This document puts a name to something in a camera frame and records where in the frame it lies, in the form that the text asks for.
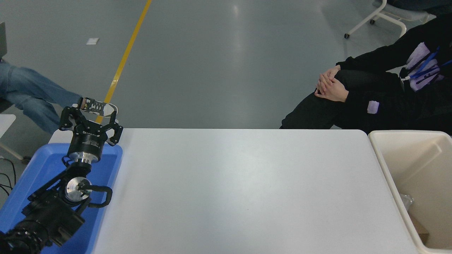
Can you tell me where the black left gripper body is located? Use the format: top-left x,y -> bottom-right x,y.
68,122 -> 111,157

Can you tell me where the person's right hand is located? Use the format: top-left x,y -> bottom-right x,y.
317,65 -> 342,89

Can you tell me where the person's left hand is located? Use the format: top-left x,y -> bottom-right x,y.
314,78 -> 350,103

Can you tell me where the person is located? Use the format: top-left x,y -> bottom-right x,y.
0,59 -> 119,134
281,14 -> 452,135

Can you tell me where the blue plastic tray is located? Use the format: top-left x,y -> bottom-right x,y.
0,143 -> 123,254

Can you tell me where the white side table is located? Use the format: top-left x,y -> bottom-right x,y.
0,114 -> 31,165

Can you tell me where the grey flat panel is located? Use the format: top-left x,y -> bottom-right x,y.
0,22 -> 8,59

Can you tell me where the clear crumpled plastic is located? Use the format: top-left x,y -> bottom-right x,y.
399,193 -> 414,212

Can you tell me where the large pale plastic bin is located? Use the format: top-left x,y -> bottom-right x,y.
368,130 -> 452,254

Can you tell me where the brown cardboard piece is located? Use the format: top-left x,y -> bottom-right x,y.
410,213 -> 430,244

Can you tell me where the black floor cable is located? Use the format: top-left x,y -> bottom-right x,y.
0,173 -> 11,197
0,158 -> 17,188

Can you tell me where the white wheeled chair frame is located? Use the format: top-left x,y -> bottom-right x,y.
344,0 -> 436,39

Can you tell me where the blue lanyard strap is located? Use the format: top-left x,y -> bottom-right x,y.
402,48 -> 452,82

